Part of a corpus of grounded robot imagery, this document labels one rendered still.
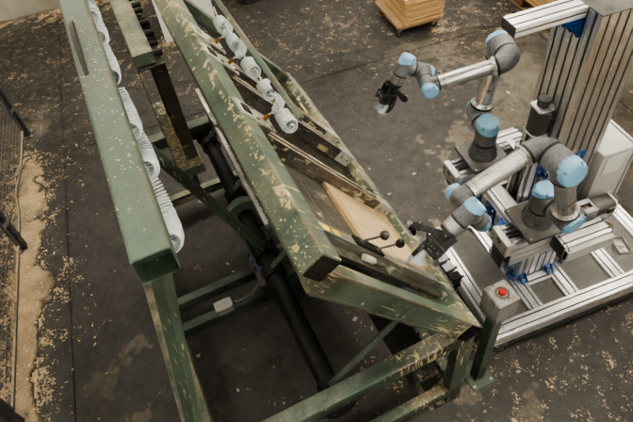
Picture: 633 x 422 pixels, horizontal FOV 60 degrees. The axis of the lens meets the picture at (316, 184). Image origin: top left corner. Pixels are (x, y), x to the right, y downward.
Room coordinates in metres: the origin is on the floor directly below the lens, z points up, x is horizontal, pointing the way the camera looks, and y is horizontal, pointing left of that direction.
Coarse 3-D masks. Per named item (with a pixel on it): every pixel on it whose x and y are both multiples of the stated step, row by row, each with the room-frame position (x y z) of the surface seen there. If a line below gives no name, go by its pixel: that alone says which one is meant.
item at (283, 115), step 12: (216, 0) 2.38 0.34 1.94; (216, 12) 2.40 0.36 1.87; (228, 12) 2.25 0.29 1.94; (216, 24) 2.32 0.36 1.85; (228, 36) 2.17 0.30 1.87; (240, 36) 2.05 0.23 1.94; (240, 48) 2.04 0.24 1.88; (252, 48) 1.94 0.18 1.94; (252, 60) 1.98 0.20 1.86; (252, 72) 1.97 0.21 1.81; (264, 84) 1.77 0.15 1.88; (276, 84) 1.68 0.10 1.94; (264, 96) 1.73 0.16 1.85; (288, 96) 1.61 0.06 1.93; (276, 120) 1.60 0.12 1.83; (288, 120) 1.55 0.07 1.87; (300, 120) 1.48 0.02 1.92; (288, 132) 1.53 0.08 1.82
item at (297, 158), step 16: (256, 112) 1.68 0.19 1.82; (272, 112) 1.66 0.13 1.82; (272, 128) 1.62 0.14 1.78; (272, 144) 1.63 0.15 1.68; (288, 144) 1.69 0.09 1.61; (288, 160) 1.65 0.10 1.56; (304, 160) 1.67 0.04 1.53; (320, 176) 1.69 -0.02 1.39; (336, 176) 1.72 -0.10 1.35; (352, 192) 1.74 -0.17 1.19; (368, 192) 1.81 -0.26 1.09; (384, 208) 1.80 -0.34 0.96
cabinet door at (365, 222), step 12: (336, 192) 1.66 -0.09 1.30; (336, 204) 1.55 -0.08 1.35; (348, 204) 1.61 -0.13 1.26; (360, 204) 1.71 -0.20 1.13; (348, 216) 1.48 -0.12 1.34; (360, 216) 1.57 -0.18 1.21; (372, 216) 1.68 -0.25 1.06; (384, 216) 1.79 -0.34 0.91; (360, 228) 1.44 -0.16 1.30; (372, 228) 1.53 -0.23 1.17; (384, 228) 1.63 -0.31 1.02; (372, 240) 1.39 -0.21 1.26; (384, 240) 1.48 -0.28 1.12; (396, 240) 1.57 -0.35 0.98; (396, 252) 1.42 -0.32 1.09; (408, 252) 1.52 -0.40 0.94
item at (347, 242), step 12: (336, 240) 1.18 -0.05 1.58; (348, 240) 1.20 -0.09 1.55; (360, 252) 1.21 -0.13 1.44; (372, 252) 1.23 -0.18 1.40; (384, 252) 1.29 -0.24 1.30; (384, 264) 1.25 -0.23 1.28; (396, 264) 1.26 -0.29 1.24; (408, 264) 1.33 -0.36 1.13; (408, 276) 1.29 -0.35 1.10; (420, 276) 1.31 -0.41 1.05; (432, 276) 1.37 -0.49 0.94
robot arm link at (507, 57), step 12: (504, 48) 2.07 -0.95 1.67; (516, 48) 2.06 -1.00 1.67; (492, 60) 2.03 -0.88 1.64; (504, 60) 2.01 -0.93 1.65; (516, 60) 2.02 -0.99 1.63; (456, 72) 2.03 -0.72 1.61; (468, 72) 2.01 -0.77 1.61; (480, 72) 2.00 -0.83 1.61; (492, 72) 1.99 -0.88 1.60; (504, 72) 1.99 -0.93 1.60; (420, 84) 2.04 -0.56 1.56; (432, 84) 2.00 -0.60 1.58; (444, 84) 2.00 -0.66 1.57; (456, 84) 2.00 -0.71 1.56; (432, 96) 1.98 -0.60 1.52
